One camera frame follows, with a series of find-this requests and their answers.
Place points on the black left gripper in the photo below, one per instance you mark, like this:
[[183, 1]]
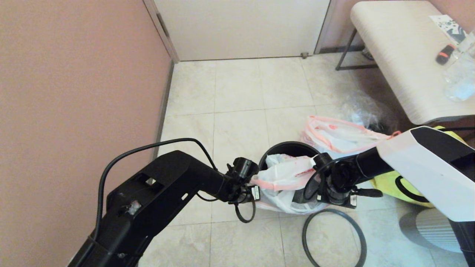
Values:
[[243, 193]]

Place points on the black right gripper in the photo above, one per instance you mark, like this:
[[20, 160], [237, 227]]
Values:
[[334, 196]]

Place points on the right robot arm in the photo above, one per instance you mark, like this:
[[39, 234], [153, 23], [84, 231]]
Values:
[[426, 167]]

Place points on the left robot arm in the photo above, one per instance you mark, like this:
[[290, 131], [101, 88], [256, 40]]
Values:
[[148, 193]]

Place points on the yellow tote bag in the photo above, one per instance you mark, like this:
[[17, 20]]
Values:
[[389, 189]]

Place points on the black trash bin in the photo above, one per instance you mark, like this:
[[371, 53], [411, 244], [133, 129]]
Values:
[[289, 145]]

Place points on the grey ribbed round object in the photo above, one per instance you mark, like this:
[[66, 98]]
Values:
[[426, 230]]

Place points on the dark grey shoe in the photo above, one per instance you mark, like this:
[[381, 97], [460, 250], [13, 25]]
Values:
[[367, 55]]

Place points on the beige table with metal legs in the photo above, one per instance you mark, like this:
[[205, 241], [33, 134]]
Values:
[[400, 55]]

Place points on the white door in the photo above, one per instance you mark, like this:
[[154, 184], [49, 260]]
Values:
[[241, 29]]

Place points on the clear plastic bottle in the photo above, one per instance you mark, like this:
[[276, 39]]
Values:
[[460, 79]]

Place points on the black and orange small device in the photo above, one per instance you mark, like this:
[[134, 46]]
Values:
[[444, 55]]

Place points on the black and white leaflet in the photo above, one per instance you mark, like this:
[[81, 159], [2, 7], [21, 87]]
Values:
[[447, 27]]

